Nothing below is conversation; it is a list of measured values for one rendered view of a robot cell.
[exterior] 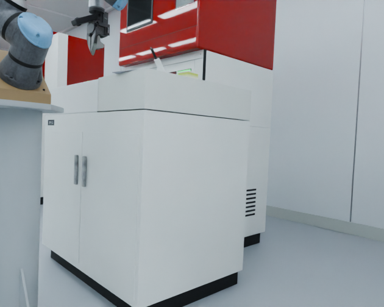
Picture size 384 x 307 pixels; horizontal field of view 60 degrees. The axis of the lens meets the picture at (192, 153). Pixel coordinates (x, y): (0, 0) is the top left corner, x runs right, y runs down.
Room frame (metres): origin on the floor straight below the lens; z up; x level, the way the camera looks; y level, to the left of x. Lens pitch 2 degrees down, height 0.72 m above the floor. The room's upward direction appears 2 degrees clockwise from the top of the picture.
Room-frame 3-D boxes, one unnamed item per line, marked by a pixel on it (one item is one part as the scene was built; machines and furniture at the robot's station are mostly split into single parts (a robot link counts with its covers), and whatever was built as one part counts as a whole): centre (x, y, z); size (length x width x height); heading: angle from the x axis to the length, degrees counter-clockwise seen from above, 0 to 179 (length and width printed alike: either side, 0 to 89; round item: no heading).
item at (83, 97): (1.69, 0.57, 0.89); 0.55 x 0.09 x 0.14; 44
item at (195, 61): (2.19, 0.24, 1.02); 0.81 x 0.03 x 0.40; 44
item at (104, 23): (1.61, 0.47, 1.25); 0.09 x 0.08 x 0.12; 134
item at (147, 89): (1.55, 0.07, 0.89); 0.62 x 0.35 x 0.14; 134
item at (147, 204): (1.76, 0.29, 0.41); 0.96 x 0.64 x 0.82; 44
